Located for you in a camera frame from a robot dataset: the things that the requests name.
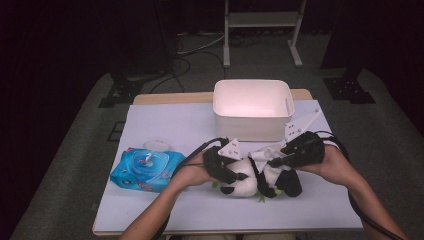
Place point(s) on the panda plush toy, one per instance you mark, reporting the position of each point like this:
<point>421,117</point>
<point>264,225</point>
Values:
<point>243,186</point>

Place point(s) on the person's right hand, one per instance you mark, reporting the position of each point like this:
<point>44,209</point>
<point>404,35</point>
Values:
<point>335,168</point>

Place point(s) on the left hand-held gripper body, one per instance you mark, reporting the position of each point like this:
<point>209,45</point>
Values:
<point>216,165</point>

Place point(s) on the white plastic bin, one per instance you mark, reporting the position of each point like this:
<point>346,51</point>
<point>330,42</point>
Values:
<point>250,130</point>

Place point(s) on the blue wet wipes pack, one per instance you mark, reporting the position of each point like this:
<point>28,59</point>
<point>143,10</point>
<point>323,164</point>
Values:
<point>126,173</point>

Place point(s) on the black stand base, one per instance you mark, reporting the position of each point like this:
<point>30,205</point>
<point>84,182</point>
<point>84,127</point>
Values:
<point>121,90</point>
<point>348,90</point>

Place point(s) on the white metal stand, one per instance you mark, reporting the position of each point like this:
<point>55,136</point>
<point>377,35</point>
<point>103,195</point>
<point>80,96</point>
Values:
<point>263,19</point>

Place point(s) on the white table sheet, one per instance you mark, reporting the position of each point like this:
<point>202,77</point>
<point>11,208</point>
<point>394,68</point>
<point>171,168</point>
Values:
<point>166,120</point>

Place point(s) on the person's left hand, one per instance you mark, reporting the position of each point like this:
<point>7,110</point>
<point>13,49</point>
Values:
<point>191,173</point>

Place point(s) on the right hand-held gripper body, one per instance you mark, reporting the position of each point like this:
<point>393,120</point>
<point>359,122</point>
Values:
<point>308,150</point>

